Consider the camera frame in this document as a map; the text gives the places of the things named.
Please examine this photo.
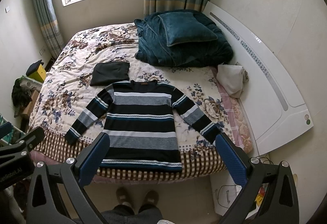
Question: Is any striped knit sweater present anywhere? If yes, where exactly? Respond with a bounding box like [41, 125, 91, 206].
[65, 81, 220, 172]

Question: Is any dark clothes pile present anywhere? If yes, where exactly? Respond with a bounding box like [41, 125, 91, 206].
[12, 78, 32, 118]

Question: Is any white cardboard box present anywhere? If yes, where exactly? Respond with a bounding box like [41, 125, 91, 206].
[210, 170, 268, 219]

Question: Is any left slipper foot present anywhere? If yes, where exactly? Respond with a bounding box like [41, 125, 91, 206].
[116, 187, 133, 208]

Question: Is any slipper foot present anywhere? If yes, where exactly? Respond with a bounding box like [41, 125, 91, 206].
[142, 190, 159, 206]
[116, 187, 133, 208]

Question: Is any white headboard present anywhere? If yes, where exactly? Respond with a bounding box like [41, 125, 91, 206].
[203, 2, 314, 155]

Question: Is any floral bed blanket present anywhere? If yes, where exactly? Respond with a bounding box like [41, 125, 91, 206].
[29, 23, 233, 184]

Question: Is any yellow box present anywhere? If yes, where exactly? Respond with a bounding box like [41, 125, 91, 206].
[28, 64, 47, 83]

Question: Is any black hat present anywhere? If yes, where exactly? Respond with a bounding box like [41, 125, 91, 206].
[26, 60, 44, 77]

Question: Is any right slipper foot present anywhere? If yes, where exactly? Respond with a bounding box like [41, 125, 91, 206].
[142, 190, 159, 206]

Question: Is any white cloth bundle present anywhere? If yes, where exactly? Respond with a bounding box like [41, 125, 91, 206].
[216, 65, 249, 98]

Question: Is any folded black garment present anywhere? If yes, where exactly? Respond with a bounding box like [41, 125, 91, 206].
[90, 61, 130, 86]

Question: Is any teal curtain left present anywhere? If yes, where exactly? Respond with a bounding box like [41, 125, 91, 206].
[32, 0, 64, 58]

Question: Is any dark teal folded quilt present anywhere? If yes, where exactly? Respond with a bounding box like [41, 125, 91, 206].
[134, 9, 234, 67]

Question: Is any teal velvet pillow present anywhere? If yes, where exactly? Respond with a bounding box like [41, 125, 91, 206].
[159, 12, 218, 47]

